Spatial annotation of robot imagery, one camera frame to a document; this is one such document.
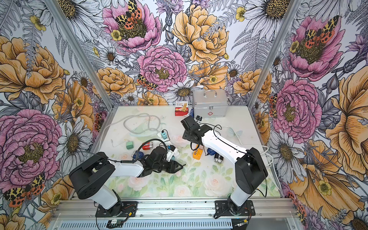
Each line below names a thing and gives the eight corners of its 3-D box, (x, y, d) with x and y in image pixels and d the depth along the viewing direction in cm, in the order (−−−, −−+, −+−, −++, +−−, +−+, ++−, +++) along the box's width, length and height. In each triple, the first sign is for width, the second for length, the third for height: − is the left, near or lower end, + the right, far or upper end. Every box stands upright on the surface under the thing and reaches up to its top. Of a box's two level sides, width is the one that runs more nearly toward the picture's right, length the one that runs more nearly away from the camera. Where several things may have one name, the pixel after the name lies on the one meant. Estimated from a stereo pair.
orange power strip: (192, 159, 93) (193, 158, 91) (192, 150, 97) (192, 148, 95) (203, 159, 93) (203, 158, 91) (202, 150, 97) (202, 148, 96)
